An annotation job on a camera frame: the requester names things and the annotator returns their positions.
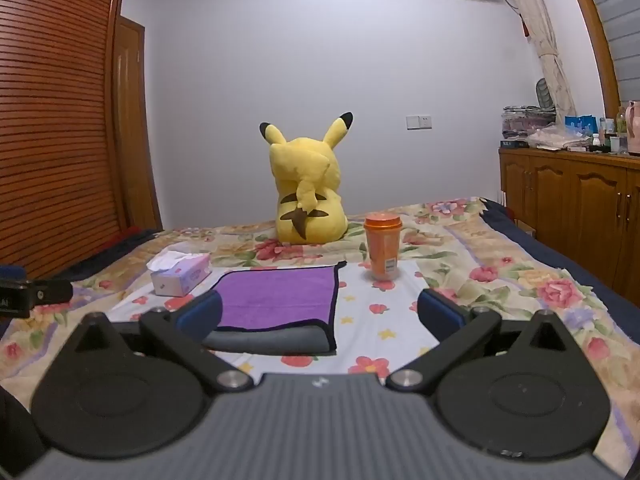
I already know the grey window blind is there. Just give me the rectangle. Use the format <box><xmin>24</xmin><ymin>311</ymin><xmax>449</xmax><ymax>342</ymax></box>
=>
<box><xmin>581</xmin><ymin>0</ymin><xmax>640</xmax><ymax>107</ymax></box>

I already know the pink plastic bag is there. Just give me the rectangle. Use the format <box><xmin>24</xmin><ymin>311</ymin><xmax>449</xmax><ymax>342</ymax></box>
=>
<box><xmin>528</xmin><ymin>126</ymin><xmax>577</xmax><ymax>150</ymax></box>

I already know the wooden cabinet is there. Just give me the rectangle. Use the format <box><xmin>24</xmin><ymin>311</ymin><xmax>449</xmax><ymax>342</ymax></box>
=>
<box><xmin>498</xmin><ymin>146</ymin><xmax>640</xmax><ymax>307</ymax></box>

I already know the orange cup with lid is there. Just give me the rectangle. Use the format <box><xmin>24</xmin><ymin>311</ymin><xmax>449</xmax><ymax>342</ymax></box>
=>
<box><xmin>363</xmin><ymin>213</ymin><xmax>404</xmax><ymax>281</ymax></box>

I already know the clutter on cabinet top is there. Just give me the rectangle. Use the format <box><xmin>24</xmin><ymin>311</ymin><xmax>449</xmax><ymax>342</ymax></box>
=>
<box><xmin>501</xmin><ymin>105</ymin><xmax>557</xmax><ymax>140</ymax></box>

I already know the pink tissue box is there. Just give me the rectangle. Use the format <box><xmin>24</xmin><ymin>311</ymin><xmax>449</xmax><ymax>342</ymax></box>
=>
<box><xmin>147</xmin><ymin>251</ymin><xmax>212</xmax><ymax>297</ymax></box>

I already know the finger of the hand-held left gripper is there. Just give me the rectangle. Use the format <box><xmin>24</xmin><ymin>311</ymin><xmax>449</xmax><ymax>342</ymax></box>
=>
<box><xmin>29</xmin><ymin>279</ymin><xmax>74</xmax><ymax>307</ymax></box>

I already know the blue and white box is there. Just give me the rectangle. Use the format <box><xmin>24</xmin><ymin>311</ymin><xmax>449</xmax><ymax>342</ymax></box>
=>
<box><xmin>564</xmin><ymin>114</ymin><xmax>599</xmax><ymax>137</ymax></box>

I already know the pink thermos jug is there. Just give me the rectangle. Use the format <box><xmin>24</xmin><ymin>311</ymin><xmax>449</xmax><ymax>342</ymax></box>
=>
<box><xmin>624</xmin><ymin>100</ymin><xmax>640</xmax><ymax>156</ymax></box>

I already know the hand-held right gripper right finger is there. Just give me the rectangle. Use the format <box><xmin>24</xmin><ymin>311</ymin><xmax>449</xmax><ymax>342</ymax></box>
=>
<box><xmin>386</xmin><ymin>288</ymin><xmax>576</xmax><ymax>392</ymax></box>

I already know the yellow plush toy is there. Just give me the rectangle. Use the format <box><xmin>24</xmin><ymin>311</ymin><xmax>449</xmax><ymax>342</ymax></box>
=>
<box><xmin>258</xmin><ymin>112</ymin><xmax>354</xmax><ymax>246</ymax></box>

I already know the white patterned curtain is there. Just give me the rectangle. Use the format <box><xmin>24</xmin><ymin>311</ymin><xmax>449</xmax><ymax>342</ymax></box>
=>
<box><xmin>492</xmin><ymin>0</ymin><xmax>577</xmax><ymax>122</ymax></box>

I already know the wooden louvered wardrobe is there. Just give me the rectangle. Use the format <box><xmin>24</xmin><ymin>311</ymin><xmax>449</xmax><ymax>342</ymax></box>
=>
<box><xmin>0</xmin><ymin>0</ymin><xmax>127</xmax><ymax>281</ymax></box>

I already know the floral bed sheet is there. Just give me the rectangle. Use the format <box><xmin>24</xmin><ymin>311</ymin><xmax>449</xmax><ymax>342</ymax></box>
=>
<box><xmin>0</xmin><ymin>196</ymin><xmax>640</xmax><ymax>480</ymax></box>

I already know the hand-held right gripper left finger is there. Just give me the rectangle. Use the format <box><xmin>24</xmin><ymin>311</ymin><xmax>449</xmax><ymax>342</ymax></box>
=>
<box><xmin>67</xmin><ymin>290</ymin><xmax>254</xmax><ymax>394</ymax></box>

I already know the wooden window frame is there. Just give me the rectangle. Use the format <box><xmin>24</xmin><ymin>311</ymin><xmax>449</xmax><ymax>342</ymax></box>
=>
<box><xmin>559</xmin><ymin>0</ymin><xmax>622</xmax><ymax>117</ymax></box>

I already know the wooden door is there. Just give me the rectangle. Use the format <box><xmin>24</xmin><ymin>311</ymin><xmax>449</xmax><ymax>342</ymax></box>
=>
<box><xmin>114</xmin><ymin>14</ymin><xmax>163</xmax><ymax>232</ymax></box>

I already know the purple and grey towel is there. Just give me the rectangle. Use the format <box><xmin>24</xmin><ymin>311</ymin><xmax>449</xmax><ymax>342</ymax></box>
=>
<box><xmin>201</xmin><ymin>260</ymin><xmax>347</xmax><ymax>356</ymax></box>

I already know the grey small fan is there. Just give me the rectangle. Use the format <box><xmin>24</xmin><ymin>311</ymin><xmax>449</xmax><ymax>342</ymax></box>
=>
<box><xmin>534</xmin><ymin>77</ymin><xmax>557</xmax><ymax>111</ymax></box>

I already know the clear glass bottle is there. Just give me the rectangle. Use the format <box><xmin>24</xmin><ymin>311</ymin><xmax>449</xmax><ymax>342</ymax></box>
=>
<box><xmin>615</xmin><ymin>106</ymin><xmax>629</xmax><ymax>155</ymax></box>

